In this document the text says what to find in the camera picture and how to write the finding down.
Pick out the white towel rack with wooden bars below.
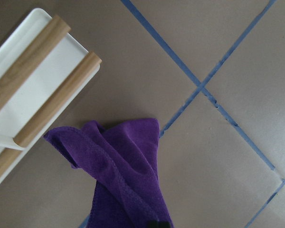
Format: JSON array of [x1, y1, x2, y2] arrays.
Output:
[[0, 8, 101, 184]]

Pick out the purple towel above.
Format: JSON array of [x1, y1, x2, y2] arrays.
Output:
[[44, 118, 173, 228]]

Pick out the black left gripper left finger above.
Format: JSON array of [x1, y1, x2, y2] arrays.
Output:
[[148, 221, 158, 228]]

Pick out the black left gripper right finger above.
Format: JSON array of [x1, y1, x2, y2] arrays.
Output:
[[158, 221, 171, 228]]

